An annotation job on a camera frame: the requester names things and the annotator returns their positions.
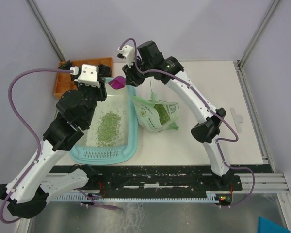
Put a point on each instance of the light blue cable duct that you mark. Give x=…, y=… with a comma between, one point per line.
x=79, y=197

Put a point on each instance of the small circuit board with LEDs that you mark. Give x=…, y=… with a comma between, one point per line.
x=225, y=200

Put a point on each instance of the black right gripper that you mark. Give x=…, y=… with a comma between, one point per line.
x=131, y=79

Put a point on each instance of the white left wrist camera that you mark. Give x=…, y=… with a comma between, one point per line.
x=86, y=75

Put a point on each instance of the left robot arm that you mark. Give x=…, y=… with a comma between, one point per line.
x=26, y=195

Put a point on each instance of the black mounting base plate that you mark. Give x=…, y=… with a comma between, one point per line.
x=154, y=181

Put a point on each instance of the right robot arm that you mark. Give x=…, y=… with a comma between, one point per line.
x=147, y=61

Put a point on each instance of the black round part in tray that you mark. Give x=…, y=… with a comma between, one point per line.
x=104, y=71

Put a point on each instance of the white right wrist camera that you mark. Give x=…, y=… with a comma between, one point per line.
x=127, y=53

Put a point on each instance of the teal plastic litter box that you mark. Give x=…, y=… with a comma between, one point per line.
x=118, y=101

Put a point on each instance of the white plastic bag clip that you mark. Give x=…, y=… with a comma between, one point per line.
x=238, y=120

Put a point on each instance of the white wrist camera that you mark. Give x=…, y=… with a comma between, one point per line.
x=86, y=75
x=127, y=53

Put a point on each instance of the green litter pellets pile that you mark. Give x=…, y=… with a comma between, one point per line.
x=108, y=131

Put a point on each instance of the magenta plastic litter scoop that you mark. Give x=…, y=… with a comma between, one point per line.
x=117, y=83

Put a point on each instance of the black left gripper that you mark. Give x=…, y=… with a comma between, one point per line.
x=102, y=91

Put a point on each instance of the green cat litter bag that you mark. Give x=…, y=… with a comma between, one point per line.
x=156, y=115

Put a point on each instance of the blue foam pad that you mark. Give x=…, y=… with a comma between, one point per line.
x=266, y=226

